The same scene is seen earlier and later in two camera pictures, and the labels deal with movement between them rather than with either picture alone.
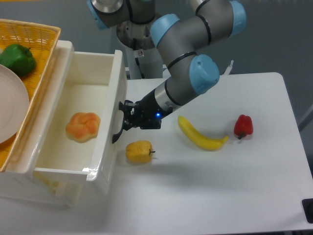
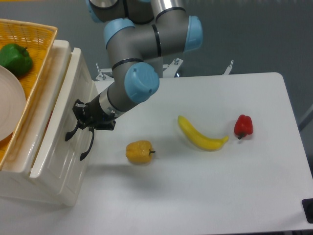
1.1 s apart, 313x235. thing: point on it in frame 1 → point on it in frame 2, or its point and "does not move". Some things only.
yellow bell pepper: (139, 152) does not move
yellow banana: (199, 139) does not move
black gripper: (146, 115) → (95, 117)
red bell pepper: (243, 126) does not move
